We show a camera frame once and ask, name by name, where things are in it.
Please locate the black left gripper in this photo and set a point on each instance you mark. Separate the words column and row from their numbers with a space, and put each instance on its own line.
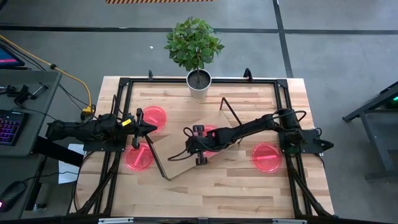
column 138, row 129

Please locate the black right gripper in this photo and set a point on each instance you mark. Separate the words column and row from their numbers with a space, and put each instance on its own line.
column 202, row 143

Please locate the pink translucent plate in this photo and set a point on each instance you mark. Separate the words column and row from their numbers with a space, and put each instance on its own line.
column 211, row 127
column 138, row 158
column 267, row 161
column 155, row 116

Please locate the wooden shelf with black frame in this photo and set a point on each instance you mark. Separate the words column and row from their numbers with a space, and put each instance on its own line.
column 177, row 155

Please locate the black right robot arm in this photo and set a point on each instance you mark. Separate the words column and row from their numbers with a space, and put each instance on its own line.
column 255, row 124

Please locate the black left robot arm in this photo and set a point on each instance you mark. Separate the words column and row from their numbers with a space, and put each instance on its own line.
column 77, row 130

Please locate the yellow label tag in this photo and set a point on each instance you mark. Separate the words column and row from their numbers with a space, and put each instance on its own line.
column 126, row 122

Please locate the white plant pot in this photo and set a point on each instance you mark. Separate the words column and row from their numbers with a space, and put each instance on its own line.
column 199, row 93

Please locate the white paper sheet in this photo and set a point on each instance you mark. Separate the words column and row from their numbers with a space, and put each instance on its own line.
column 68, row 174

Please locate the green leafy small tree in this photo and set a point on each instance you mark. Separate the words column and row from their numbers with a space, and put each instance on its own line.
column 192, row 43

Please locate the grey side desk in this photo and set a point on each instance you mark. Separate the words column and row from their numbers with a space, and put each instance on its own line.
column 37, row 124

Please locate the black desk device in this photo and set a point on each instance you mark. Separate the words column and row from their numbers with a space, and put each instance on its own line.
column 21, row 93

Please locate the backlit keyboard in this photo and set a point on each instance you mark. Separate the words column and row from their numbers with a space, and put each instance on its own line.
column 11, row 127

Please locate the black computer mouse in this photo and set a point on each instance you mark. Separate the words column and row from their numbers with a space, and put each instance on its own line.
column 12, row 194

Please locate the monitor with pink screen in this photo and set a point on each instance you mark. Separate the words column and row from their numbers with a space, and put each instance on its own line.
column 7, row 59

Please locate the black metal stand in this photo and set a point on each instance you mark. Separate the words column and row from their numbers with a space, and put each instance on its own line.
column 367, row 109

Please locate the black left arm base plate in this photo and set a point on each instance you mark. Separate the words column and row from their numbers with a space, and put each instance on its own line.
column 102, row 147

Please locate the black frame clamp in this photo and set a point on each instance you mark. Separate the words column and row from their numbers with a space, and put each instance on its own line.
column 247, row 74
column 150, row 74

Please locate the black metal table frame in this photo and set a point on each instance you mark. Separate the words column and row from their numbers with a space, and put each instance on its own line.
column 248, row 81

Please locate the silver metal bracket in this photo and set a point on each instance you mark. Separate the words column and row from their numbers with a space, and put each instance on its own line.
column 115, row 220
column 289, row 221

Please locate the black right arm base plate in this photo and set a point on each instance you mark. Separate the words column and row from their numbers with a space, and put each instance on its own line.
column 311, row 140

